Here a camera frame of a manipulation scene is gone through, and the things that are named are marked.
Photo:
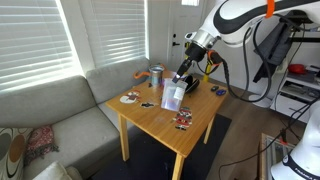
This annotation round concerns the grey sofa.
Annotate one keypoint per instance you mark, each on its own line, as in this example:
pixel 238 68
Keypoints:
pixel 85 131

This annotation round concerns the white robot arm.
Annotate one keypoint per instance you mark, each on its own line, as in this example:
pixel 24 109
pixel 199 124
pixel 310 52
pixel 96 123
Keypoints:
pixel 229 20

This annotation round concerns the red paisley cushion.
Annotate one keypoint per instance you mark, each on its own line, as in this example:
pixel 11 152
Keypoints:
pixel 40 143

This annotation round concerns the clear plastic cup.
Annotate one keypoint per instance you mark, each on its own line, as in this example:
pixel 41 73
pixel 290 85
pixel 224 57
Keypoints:
pixel 173 94

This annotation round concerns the patterned round cushion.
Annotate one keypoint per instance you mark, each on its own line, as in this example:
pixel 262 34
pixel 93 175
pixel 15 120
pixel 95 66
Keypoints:
pixel 13 142

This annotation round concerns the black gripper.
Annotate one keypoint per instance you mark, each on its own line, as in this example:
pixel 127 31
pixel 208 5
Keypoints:
pixel 194 53

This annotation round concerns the small dark sticker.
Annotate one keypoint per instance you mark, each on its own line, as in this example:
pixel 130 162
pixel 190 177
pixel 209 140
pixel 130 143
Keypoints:
pixel 147 105

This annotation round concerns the metallic tumbler cup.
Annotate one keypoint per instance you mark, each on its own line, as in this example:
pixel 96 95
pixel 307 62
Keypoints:
pixel 156 72

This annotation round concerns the black glasses case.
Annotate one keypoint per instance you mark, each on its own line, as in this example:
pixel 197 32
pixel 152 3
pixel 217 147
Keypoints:
pixel 192 83

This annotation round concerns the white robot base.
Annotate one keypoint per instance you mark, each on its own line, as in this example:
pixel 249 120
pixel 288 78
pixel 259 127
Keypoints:
pixel 303 162

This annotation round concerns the wooden table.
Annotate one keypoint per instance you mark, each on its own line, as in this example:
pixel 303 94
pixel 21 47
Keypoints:
pixel 157 122

